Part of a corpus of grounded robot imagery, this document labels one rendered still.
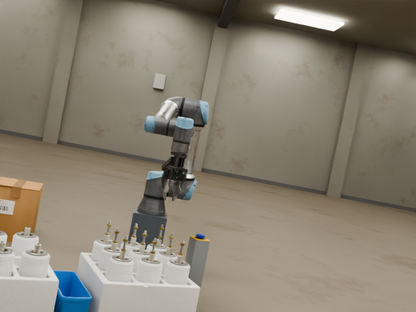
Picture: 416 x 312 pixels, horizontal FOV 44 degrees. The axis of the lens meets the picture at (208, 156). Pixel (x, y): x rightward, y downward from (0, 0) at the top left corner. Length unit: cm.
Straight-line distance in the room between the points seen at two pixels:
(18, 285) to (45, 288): 9
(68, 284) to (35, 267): 36
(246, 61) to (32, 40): 450
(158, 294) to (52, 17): 990
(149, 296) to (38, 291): 40
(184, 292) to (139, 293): 18
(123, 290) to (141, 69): 936
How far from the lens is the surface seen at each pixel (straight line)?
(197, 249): 228
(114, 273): 196
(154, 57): 1112
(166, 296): 202
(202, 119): 265
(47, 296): 190
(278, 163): 1124
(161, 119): 231
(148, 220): 272
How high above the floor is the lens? 76
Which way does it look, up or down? 2 degrees down
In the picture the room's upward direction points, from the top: 11 degrees clockwise
